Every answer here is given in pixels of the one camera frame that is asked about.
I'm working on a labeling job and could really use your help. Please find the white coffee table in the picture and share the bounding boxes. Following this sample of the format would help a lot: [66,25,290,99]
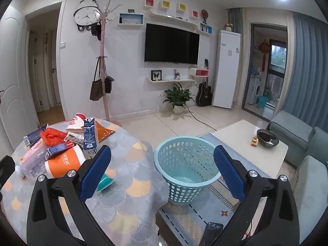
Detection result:
[214,119,289,185]

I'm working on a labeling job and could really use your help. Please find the panda wall clock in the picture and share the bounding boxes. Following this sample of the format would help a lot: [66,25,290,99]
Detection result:
[74,0,101,32]

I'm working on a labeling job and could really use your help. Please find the white printed wrapper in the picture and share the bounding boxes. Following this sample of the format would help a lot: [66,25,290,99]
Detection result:
[84,149,100,161]

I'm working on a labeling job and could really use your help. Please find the white black dotted packet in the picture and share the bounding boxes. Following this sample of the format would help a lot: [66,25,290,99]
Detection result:
[64,132,85,144]

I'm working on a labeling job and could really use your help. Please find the blue milk carton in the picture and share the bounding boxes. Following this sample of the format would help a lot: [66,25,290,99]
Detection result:
[82,118,99,150]

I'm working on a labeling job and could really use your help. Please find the balcony plant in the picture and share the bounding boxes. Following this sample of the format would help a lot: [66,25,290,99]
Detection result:
[264,88,278,105]

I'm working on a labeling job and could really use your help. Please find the grey curtain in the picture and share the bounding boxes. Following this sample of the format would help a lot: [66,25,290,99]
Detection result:
[227,8,245,34]

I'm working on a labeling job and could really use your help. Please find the pink box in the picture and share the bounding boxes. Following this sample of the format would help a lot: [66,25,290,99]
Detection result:
[20,138,49,164]

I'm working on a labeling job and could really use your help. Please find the black small bag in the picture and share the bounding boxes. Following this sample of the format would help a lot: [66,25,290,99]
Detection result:
[104,58,115,94]

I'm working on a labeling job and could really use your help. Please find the black acoustic guitar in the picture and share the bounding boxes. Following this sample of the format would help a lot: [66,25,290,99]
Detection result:
[196,76,213,107]

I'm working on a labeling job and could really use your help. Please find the dark blue box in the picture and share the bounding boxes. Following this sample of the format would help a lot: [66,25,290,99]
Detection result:
[23,124,49,144]

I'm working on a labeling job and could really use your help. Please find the round table with patterned cloth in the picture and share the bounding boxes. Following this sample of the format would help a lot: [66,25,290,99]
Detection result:
[0,119,168,246]

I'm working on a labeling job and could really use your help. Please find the dark floor cable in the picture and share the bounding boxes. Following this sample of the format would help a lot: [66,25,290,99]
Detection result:
[186,102,218,131]

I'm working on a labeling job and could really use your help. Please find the black phone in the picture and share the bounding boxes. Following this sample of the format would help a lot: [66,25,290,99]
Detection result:
[201,222,224,246]

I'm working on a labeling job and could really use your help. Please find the clear plastic bottle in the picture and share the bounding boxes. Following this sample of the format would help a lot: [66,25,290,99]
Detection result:
[15,154,50,178]

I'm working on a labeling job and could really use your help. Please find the pink coat rack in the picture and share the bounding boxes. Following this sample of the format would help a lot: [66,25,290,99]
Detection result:
[91,0,123,127]

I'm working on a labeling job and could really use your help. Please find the long curved white shelf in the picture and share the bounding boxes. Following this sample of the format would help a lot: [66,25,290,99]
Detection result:
[150,8,213,38]

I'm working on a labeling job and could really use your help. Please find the orange plastic snack packet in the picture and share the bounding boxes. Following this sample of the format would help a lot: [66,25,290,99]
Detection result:
[95,121,116,142]

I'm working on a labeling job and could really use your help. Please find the low white wall shelf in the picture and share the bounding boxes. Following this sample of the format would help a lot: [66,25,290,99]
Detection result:
[146,76,196,84]

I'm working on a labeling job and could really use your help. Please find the blue red small box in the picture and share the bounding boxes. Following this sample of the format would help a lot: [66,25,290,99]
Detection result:
[46,143,75,161]

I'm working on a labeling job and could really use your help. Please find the teal sofa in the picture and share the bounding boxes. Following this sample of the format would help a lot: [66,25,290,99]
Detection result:
[268,110,328,236]

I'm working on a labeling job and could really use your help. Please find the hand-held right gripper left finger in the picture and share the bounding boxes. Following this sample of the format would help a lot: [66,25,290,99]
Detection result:
[27,145,123,246]

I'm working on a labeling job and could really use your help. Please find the blue frame wall shelf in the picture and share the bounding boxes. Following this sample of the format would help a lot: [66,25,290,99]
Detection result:
[118,13,144,26]

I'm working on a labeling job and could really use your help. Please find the brown tote bag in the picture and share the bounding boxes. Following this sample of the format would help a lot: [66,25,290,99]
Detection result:
[90,56,104,101]

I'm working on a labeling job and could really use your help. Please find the patterned blue rug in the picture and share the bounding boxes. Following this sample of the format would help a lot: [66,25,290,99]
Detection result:
[156,131,246,246]

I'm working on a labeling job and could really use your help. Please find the red knot decoration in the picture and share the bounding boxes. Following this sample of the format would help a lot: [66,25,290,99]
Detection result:
[258,39,269,68]

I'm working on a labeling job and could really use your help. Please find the blue curtain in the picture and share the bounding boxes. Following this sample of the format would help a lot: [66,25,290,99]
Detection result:
[274,11,328,131]

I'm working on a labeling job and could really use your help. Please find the red plastic bag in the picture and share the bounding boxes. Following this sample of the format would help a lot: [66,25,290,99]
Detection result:
[40,128,68,145]

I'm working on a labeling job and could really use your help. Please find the black bowl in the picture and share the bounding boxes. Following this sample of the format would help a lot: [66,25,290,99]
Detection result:
[257,129,279,147]

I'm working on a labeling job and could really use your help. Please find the green potted plant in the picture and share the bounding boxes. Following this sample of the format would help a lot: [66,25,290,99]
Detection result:
[163,83,195,115]

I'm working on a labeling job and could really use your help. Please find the red white wall box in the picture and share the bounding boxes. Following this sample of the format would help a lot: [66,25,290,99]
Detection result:
[189,67,209,79]

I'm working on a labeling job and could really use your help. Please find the black wall television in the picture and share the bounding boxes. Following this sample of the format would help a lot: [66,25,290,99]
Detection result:
[144,23,200,65]

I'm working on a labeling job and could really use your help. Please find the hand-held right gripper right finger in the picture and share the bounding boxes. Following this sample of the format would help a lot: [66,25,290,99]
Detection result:
[213,145,300,246]

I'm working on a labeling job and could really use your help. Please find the black hat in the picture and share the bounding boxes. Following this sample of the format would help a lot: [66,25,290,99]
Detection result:
[90,20,102,41]

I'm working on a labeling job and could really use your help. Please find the white washing machine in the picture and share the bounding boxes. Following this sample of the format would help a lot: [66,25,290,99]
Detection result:
[247,75,263,105]

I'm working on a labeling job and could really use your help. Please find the white room door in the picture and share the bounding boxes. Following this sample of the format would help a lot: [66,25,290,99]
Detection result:
[0,5,39,159]

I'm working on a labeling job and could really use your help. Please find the orange white paper cup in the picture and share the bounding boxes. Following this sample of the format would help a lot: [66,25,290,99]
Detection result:
[45,150,86,178]

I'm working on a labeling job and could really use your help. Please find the teal packet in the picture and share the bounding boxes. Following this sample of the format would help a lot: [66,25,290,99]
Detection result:
[96,174,113,191]

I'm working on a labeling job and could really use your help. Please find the light blue plastic basket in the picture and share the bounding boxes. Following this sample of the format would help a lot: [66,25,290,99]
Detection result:
[154,136,222,206]

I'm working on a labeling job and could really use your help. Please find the white hallway door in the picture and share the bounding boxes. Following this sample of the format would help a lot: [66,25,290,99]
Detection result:
[47,29,63,107]

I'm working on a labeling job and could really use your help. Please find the red white paper cup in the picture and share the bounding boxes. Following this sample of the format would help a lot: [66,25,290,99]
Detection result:
[66,112,87,132]

